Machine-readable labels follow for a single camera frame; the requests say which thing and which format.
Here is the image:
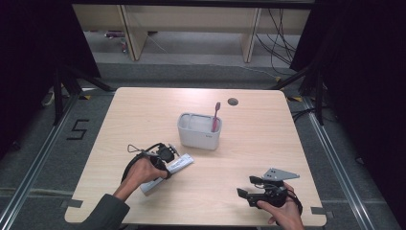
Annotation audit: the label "dark curtain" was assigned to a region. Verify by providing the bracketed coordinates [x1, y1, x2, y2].
[0, 0, 102, 161]
[289, 0, 406, 222]

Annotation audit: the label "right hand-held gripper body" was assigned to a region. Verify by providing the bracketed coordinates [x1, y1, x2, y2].
[245, 168, 301, 209]

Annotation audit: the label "light wooden shelf unit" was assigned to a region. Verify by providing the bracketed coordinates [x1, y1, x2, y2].
[72, 3, 313, 64]

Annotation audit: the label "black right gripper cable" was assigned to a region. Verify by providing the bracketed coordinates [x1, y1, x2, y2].
[286, 189, 305, 216]

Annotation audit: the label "black hanging cables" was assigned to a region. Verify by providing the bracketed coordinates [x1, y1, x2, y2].
[254, 8, 302, 77]

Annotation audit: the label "person's left hand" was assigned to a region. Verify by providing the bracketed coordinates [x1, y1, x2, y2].
[122, 156, 169, 194]

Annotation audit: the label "metal floor rail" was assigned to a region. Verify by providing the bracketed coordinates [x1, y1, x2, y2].
[302, 95, 373, 230]
[0, 95, 80, 230]

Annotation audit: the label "pink and grey toothbrush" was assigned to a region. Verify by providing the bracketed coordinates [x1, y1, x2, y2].
[211, 102, 222, 133]

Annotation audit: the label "black metal stand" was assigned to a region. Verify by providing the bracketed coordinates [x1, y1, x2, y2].
[52, 64, 115, 127]
[270, 62, 326, 127]

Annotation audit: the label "white toothpaste tube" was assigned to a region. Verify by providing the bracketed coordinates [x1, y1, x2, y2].
[140, 152, 195, 196]

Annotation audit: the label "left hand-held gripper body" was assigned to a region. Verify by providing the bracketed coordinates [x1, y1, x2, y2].
[147, 142, 176, 172]

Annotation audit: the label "person's right hand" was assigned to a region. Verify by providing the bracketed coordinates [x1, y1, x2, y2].
[256, 182, 305, 230]

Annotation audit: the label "white plastic holder box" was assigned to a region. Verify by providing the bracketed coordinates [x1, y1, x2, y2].
[176, 111, 224, 151]

